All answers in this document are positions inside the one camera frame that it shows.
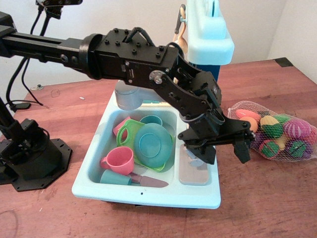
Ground pink toy cup front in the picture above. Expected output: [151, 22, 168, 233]
[100, 146, 134, 176]

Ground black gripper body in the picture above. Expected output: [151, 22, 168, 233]
[178, 110, 255, 154]

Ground pink toy knife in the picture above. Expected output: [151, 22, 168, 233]
[129, 173, 169, 188]

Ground net bag of toy food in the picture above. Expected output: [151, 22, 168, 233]
[228, 101, 317, 162]

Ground light blue toy shelf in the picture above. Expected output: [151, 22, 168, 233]
[186, 0, 234, 80]

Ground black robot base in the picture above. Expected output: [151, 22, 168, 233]
[0, 94, 73, 192]

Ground light blue toy sink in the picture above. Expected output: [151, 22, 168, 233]
[72, 92, 221, 209]

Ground hanging toy utensils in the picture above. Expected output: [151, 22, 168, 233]
[173, 4, 188, 54]

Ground camera on mount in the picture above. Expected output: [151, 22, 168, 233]
[36, 0, 83, 19]

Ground pink toy cup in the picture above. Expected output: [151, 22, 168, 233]
[112, 119, 127, 136]
[100, 146, 134, 176]

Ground pink toy cup back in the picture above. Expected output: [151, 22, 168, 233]
[112, 119, 127, 136]

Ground teal toy plate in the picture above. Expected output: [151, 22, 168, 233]
[133, 123, 173, 168]

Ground grey toy faucet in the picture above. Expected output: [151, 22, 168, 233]
[114, 81, 210, 186]

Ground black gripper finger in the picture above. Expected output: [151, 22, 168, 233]
[234, 140, 251, 163]
[192, 146, 215, 164]

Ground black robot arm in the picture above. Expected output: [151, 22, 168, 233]
[0, 13, 254, 164]

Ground black cable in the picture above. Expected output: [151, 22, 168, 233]
[5, 9, 50, 111]

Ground yellow toy dish rack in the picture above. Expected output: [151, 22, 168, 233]
[142, 100, 170, 107]

